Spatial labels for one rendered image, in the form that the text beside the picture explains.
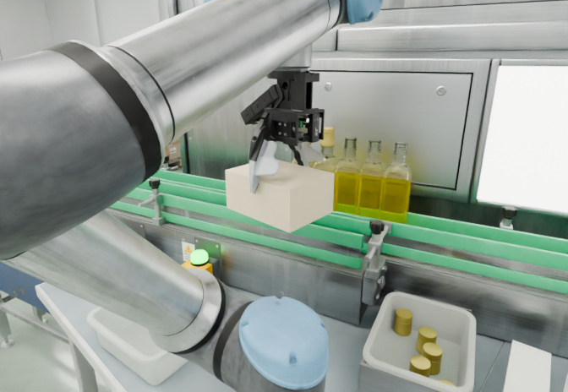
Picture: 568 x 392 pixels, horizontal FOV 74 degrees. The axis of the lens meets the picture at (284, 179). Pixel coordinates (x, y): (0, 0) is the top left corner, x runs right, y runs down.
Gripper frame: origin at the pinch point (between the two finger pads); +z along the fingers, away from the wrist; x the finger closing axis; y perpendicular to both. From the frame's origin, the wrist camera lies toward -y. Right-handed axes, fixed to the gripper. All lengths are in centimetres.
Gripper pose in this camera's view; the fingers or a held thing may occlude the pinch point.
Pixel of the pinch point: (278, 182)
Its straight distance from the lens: 69.2
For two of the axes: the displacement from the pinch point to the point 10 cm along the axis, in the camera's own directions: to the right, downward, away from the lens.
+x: 6.8, -2.2, 7.0
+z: -0.1, 9.5, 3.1
